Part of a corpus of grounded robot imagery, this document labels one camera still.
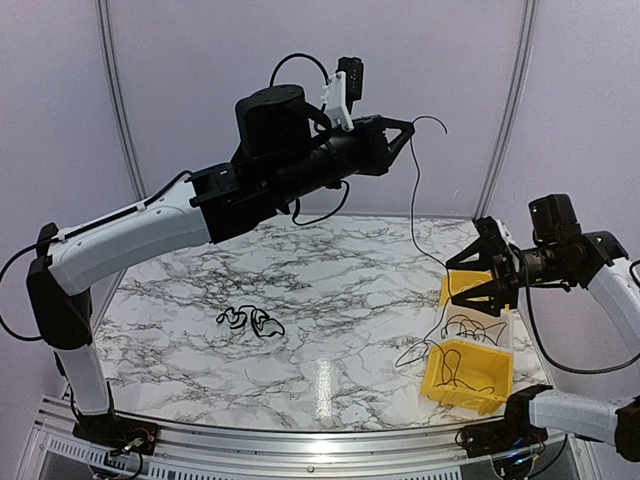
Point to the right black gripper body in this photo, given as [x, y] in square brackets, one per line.
[504, 269]

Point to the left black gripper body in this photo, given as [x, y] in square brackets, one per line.
[371, 160]

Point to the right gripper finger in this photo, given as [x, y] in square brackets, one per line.
[478, 256]
[477, 298]

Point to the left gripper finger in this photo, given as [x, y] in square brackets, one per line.
[405, 132]
[381, 123]

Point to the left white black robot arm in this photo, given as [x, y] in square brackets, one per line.
[288, 148]

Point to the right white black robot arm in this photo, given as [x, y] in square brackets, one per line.
[563, 256]

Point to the far yellow storage bin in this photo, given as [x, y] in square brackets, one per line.
[457, 281]

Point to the yellow storage bin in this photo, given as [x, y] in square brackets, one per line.
[457, 281]
[465, 375]

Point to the clear plastic storage bin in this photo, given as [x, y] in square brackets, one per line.
[459, 323]

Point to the near yellow storage bin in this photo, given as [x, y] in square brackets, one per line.
[465, 375]

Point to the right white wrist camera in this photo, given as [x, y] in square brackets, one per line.
[493, 233]

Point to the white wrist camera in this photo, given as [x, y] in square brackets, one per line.
[343, 89]
[493, 233]

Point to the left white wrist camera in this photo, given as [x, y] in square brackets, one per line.
[343, 89]

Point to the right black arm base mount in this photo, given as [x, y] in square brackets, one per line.
[496, 437]

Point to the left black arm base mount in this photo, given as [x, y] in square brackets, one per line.
[116, 432]

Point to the aluminium front frame rail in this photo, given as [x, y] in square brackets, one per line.
[204, 452]

